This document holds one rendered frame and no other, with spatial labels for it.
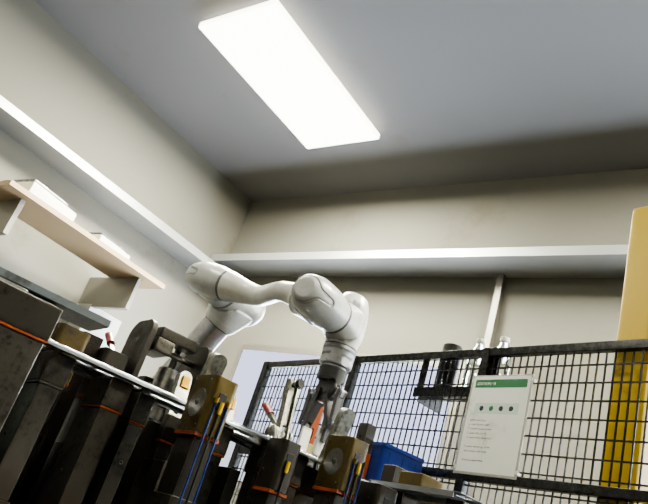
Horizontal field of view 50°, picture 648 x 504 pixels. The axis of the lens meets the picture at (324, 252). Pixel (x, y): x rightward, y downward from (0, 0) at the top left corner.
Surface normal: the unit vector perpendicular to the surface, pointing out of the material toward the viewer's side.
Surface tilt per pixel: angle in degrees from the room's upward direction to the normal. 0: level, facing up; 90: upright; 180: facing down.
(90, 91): 90
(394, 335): 90
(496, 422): 90
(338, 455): 90
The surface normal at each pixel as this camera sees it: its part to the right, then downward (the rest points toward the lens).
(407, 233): -0.52, -0.51
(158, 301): 0.80, -0.02
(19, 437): 0.62, -0.15
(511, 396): -0.73, -0.47
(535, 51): -0.29, 0.87
